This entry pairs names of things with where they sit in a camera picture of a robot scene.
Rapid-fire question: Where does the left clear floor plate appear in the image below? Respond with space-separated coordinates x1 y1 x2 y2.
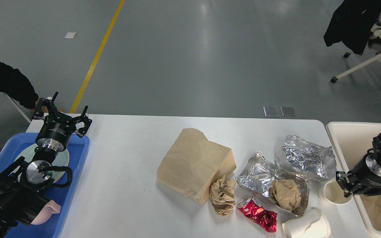
263 106 280 118

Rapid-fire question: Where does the beige plastic bin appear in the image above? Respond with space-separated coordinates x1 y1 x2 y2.
326 122 381 238

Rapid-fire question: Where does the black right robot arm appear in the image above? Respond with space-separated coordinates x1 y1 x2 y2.
336 132 381 197

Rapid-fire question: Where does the crushed red can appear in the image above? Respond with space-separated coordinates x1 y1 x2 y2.
237 196 277 233

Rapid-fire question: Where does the rear silver foil wrapper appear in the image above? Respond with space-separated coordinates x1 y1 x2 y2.
274 135 337 181

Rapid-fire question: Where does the tan boot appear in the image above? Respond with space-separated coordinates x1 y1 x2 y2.
30 98 63 115

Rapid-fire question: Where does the pink mug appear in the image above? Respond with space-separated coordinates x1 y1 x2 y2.
30 200 62 225

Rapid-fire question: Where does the black jacket on chair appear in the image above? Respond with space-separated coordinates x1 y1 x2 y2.
323 0 381 55

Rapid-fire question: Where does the person in black left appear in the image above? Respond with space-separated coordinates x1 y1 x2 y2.
0 62 39 110

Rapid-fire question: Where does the crumpled brown paper ball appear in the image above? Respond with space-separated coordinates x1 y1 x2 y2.
210 175 236 217

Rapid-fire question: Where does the crumpled paper in foil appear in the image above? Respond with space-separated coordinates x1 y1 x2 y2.
269 179 301 212

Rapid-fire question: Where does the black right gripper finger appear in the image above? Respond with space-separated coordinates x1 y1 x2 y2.
359 188 381 196
336 171 364 198

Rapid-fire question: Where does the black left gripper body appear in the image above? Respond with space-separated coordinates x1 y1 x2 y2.
36 122 76 152

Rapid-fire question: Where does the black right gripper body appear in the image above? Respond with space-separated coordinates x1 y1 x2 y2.
351 154 381 192

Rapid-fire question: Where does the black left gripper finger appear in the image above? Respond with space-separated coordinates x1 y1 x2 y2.
32 92 62 122
68 105 92 138

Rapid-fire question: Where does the blue plastic tray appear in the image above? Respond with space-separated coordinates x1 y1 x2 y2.
0 133 90 238

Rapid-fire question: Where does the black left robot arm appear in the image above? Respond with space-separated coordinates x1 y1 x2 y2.
0 92 92 238

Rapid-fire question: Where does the silver foil bag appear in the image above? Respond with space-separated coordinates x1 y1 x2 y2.
235 151 310 217

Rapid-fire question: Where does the right clear floor plate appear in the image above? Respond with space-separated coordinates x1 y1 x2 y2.
280 106 296 117

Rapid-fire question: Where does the large brown paper bag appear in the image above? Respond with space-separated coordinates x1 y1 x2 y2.
157 128 237 204

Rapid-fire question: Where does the white paper cup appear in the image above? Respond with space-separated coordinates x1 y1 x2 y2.
318 179 352 205
282 207 331 238

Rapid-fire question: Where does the clear floor plate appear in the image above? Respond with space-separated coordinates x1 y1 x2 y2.
263 106 280 118
280 106 296 117

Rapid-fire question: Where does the white floor tag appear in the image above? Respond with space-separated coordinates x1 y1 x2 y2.
64 32 77 39

